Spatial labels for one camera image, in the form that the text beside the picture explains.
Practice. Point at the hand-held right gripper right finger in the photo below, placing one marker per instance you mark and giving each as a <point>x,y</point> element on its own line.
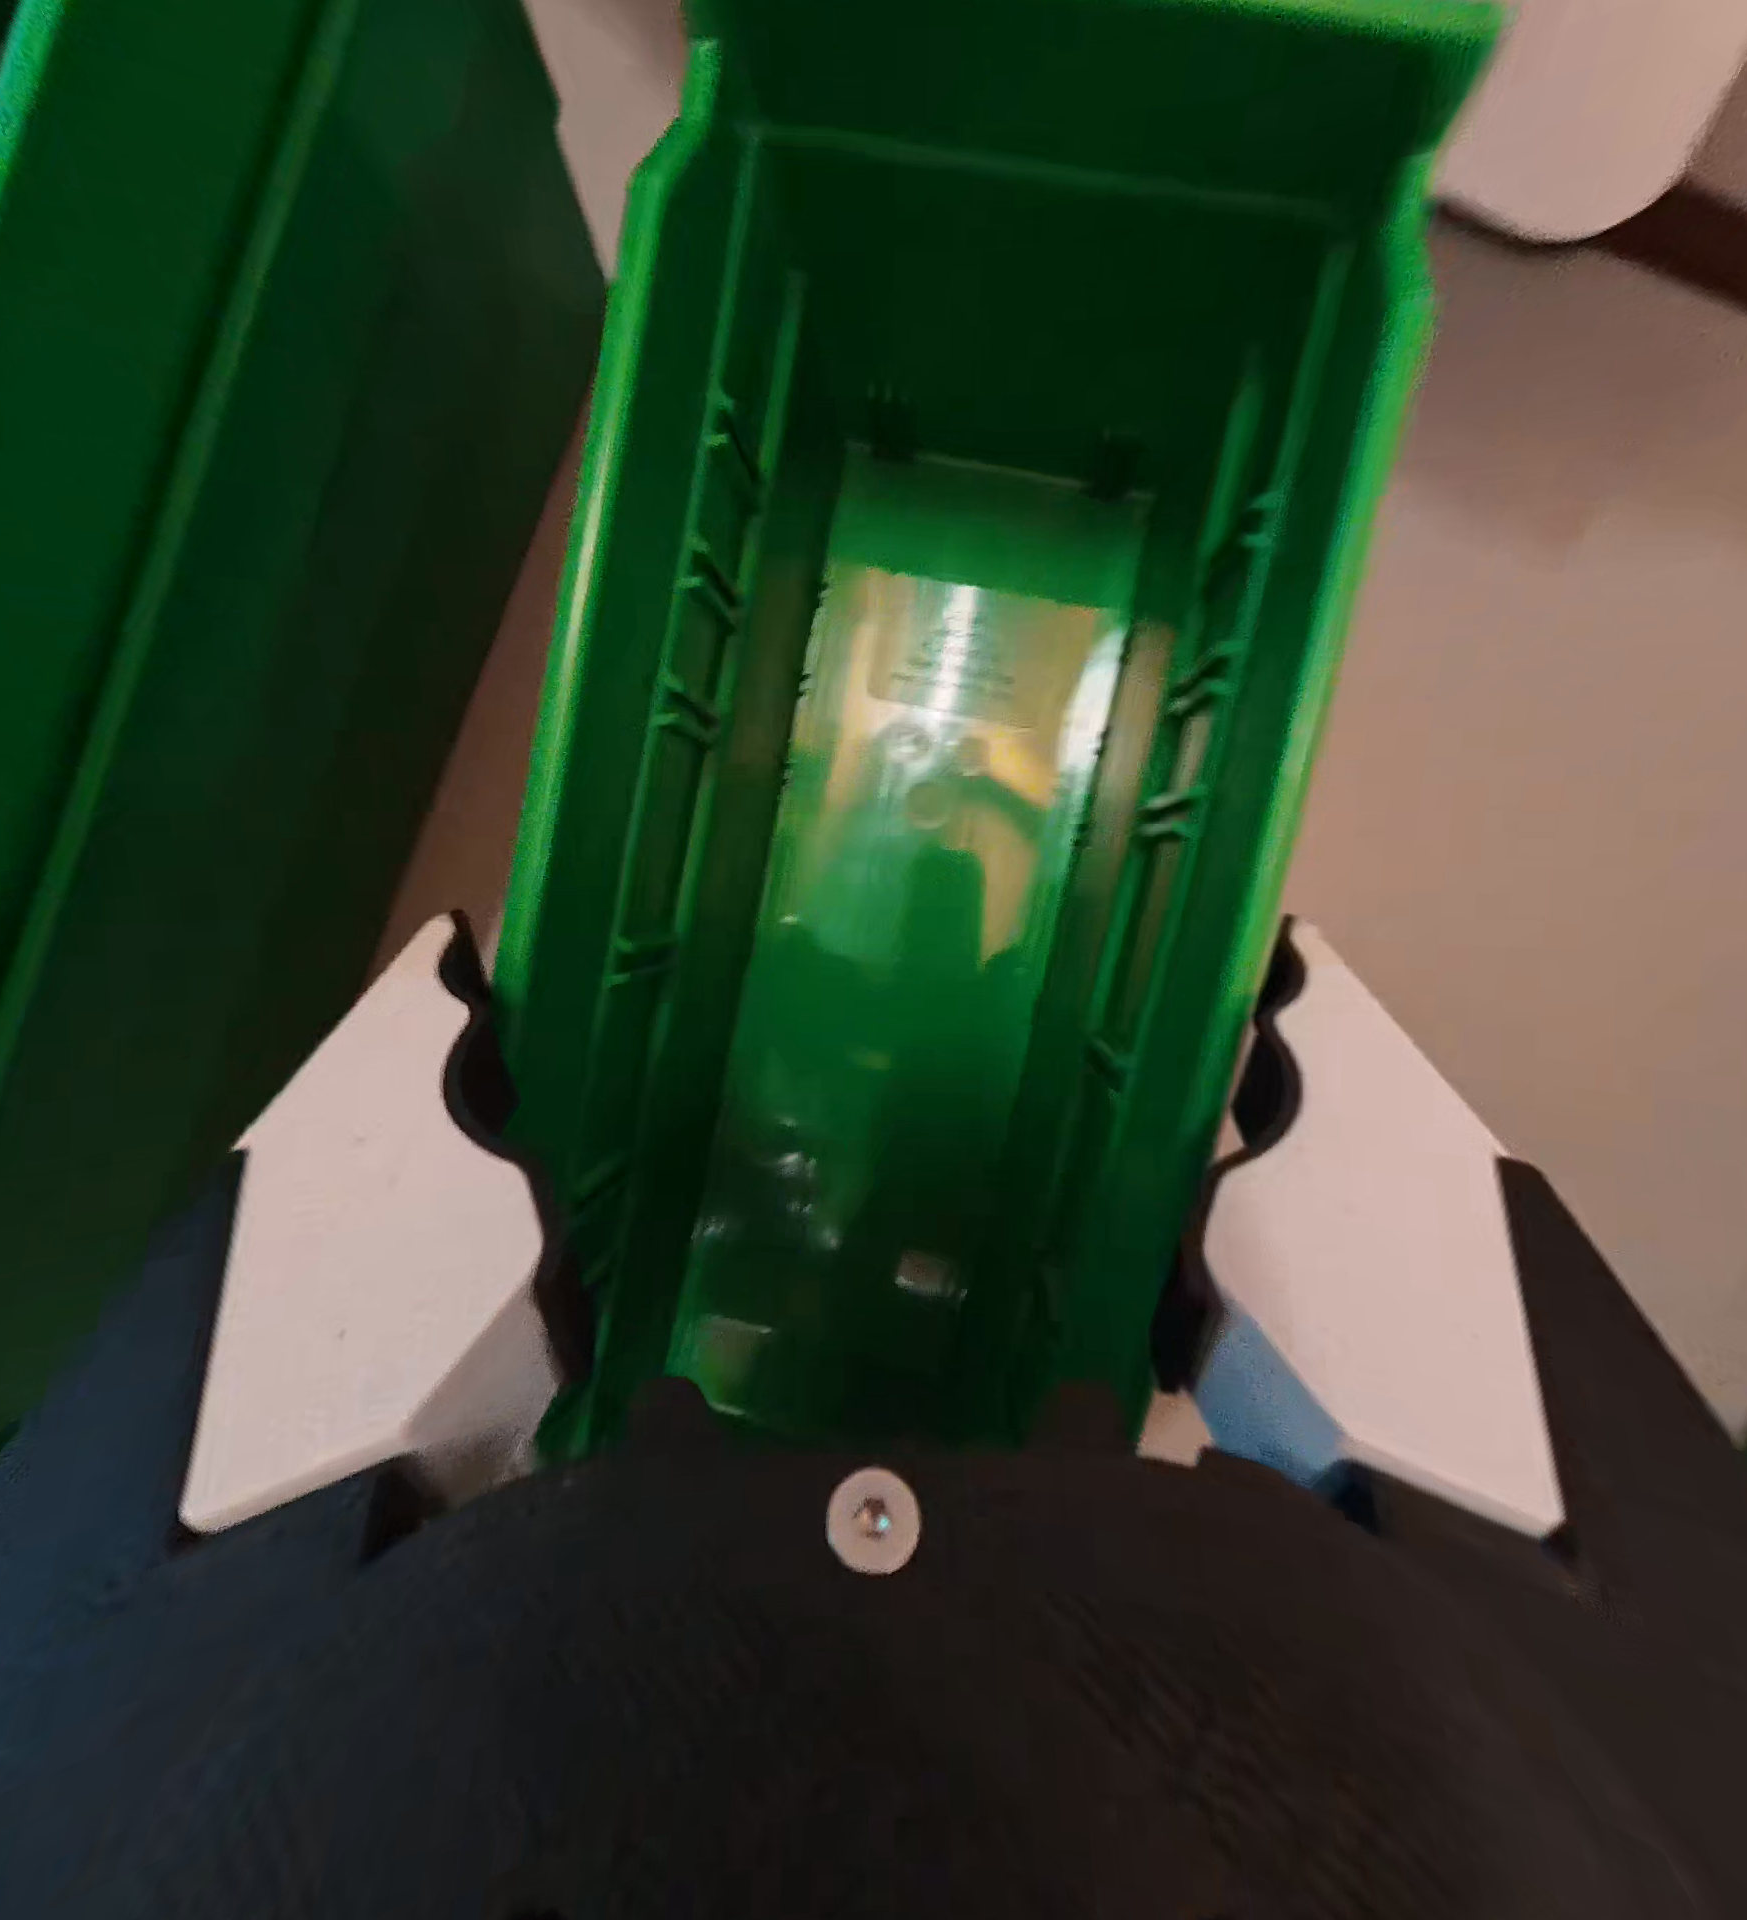
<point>1382,1275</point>

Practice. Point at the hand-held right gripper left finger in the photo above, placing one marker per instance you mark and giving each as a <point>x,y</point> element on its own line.
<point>349,1275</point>

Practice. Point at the green plastic bin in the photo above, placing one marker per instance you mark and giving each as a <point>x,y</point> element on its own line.
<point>603,752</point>
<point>288,601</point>

